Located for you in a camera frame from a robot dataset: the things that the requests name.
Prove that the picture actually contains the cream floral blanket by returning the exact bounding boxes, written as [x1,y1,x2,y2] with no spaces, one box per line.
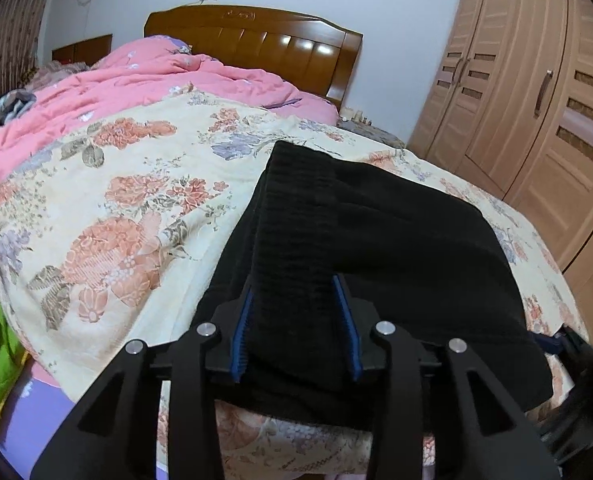
[0,91,590,480]

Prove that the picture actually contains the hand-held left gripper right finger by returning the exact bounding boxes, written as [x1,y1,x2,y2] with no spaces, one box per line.
[333,274,561,480]

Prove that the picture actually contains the wooden headboard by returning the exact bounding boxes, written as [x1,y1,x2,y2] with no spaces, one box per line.
[144,5,365,111]

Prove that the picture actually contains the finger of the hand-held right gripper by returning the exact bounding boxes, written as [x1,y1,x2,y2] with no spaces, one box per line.
[529,325,593,362]

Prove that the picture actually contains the pink and purple quilt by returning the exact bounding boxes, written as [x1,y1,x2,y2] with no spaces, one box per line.
[0,35,340,202]

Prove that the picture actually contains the dark wooden nightstand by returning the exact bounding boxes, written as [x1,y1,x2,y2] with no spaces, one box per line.
[51,34,113,67]

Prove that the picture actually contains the black pants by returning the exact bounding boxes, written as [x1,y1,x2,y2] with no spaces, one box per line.
[190,141,555,434]

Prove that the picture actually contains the purple pink bed sheet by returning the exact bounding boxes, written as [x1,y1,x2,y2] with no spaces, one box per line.
[0,357,177,480]

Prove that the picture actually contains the light wooden wardrobe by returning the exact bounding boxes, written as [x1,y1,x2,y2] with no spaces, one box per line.
[407,0,593,332]

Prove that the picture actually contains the cloth covered bedside table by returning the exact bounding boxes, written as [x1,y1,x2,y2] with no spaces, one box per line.
[337,114,408,149]

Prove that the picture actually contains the grey blue folded clothing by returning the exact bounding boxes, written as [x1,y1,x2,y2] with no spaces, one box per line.
[0,89,38,134]

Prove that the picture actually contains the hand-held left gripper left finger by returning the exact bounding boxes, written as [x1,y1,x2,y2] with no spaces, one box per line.
[29,280,256,480]

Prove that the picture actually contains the brown patterned curtain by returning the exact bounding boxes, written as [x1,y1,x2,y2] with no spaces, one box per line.
[0,0,60,111]

